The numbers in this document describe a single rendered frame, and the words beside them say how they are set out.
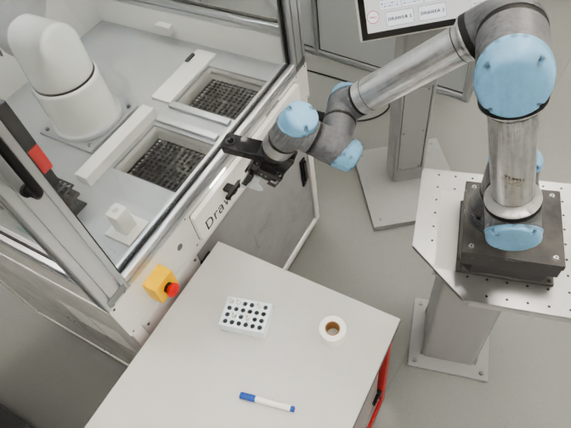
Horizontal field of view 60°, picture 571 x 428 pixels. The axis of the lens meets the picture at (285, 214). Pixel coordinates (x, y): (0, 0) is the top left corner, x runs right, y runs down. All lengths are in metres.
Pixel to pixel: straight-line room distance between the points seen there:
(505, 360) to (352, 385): 1.03
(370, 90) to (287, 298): 0.61
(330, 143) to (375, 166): 1.56
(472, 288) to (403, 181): 1.21
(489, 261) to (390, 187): 1.21
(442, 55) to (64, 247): 0.83
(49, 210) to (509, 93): 0.83
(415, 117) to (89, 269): 1.55
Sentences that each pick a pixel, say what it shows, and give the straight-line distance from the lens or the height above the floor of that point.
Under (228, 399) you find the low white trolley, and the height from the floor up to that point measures 0.76.
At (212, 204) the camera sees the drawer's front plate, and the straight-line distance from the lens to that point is 1.41.
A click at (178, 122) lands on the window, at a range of 1.24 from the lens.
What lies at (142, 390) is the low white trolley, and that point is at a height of 0.76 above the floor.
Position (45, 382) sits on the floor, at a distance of 2.44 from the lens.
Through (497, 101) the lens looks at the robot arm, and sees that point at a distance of 0.88.
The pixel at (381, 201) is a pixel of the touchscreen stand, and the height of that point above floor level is 0.04.
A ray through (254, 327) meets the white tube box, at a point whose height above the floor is 0.78.
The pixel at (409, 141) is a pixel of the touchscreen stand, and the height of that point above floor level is 0.32.
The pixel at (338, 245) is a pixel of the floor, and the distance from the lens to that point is 2.35.
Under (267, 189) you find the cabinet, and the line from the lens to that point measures 1.77.
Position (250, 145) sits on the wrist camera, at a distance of 1.18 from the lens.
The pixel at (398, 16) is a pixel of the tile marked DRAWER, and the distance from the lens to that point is 1.82.
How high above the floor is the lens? 1.98
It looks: 53 degrees down
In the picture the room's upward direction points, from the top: 11 degrees counter-clockwise
